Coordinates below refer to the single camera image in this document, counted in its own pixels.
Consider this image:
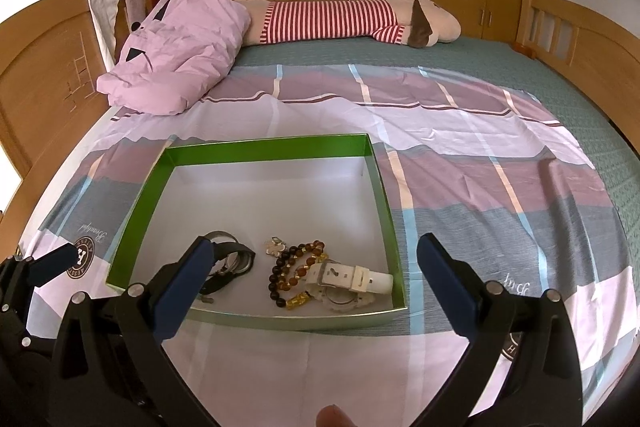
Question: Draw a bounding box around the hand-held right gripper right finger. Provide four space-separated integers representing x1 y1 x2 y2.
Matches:
416 233 586 427

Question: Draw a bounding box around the white hanging towel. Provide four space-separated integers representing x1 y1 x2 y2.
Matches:
85 0 123 72

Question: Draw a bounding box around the amber beaded bracelet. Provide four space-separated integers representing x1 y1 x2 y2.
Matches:
280 241 328 310

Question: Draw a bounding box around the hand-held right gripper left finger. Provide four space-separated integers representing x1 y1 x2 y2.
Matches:
50 234 216 427

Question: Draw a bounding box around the wooden headboard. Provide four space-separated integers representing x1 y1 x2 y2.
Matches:
0 0 151 228

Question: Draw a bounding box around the striped printed bedsheet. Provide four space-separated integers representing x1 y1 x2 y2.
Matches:
20 64 631 427

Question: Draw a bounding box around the wooden slatted footboard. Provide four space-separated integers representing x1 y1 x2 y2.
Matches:
517 0 640 128

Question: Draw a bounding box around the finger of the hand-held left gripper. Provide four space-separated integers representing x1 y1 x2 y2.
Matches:
15 243 77 288

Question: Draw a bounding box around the pink pillow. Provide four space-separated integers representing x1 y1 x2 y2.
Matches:
96 0 252 116

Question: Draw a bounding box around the black wrist watch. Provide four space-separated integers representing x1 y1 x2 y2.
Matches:
197 237 257 305

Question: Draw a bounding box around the striped plush toy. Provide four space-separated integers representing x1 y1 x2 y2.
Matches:
235 0 462 50

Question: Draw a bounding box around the person's right hand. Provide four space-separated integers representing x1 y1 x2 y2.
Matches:
317 404 357 427

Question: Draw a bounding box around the white wrist watch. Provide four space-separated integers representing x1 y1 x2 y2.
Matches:
305 259 396 313

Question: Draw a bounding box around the black beaded bracelet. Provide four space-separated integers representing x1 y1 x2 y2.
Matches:
268 252 301 305

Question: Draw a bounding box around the green cardboard box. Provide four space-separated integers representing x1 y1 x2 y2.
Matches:
105 133 407 333

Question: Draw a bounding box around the green bed mat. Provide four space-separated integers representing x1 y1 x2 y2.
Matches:
232 34 640 298

